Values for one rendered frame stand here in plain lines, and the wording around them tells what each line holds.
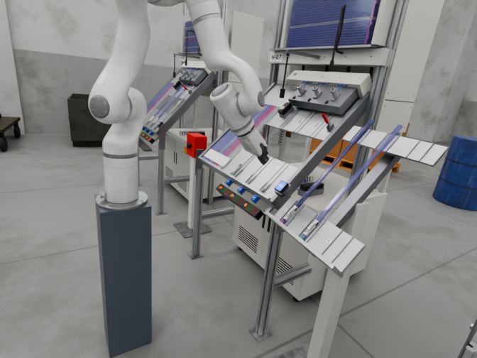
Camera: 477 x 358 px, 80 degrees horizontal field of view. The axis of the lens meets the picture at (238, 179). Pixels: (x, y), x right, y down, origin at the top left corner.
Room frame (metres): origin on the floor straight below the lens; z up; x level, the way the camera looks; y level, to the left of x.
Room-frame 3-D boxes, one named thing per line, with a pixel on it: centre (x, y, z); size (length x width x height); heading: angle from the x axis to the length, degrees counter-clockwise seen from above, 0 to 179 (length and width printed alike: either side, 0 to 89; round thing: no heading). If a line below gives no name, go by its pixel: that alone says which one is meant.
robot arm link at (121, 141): (1.03, 0.44, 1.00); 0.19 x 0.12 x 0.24; 171
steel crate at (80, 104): (4.57, 2.37, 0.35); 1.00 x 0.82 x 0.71; 31
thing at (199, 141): (2.06, 0.34, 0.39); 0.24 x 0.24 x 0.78; 36
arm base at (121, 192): (1.00, 0.44, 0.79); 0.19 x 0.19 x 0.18
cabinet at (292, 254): (1.75, -0.46, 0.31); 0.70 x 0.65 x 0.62; 36
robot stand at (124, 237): (1.00, 0.44, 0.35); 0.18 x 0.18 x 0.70; 33
